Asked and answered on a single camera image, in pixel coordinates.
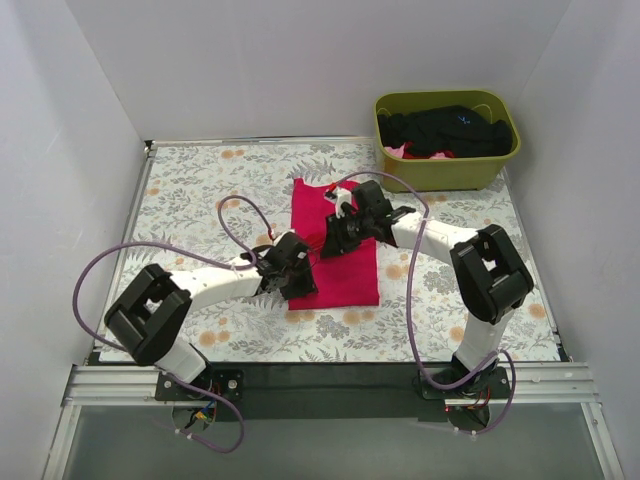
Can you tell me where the magenta t shirt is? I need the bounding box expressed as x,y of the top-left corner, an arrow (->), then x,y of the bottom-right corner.
289,178 -> 379,311

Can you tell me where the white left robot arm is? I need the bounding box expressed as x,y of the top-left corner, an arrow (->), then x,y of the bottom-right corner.
104,232 -> 317,400

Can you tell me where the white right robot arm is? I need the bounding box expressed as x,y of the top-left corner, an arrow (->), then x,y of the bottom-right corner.
321,180 -> 534,398

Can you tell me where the pink garment in basket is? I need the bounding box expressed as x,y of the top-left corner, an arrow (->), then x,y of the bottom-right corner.
384,142 -> 453,160

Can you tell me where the floral patterned table mat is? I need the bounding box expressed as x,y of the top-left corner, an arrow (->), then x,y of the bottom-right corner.
99,141 -> 559,364

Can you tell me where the green plastic laundry basket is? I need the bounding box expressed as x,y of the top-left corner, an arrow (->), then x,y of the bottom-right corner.
374,89 -> 520,191

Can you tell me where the black t shirt in basket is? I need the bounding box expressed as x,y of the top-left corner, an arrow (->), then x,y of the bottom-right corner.
377,105 -> 514,159

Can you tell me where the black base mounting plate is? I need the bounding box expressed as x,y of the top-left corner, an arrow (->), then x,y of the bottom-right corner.
154,361 -> 511,431

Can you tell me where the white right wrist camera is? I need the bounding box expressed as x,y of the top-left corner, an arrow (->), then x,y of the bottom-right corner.
324,185 -> 352,218

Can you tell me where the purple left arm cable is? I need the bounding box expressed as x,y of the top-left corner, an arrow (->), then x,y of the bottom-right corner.
73,195 -> 279,455

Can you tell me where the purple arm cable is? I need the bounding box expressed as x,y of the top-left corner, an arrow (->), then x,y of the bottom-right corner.
73,195 -> 279,455
327,170 -> 517,437

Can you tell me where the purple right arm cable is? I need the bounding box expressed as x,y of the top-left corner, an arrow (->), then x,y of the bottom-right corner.
327,170 -> 517,437

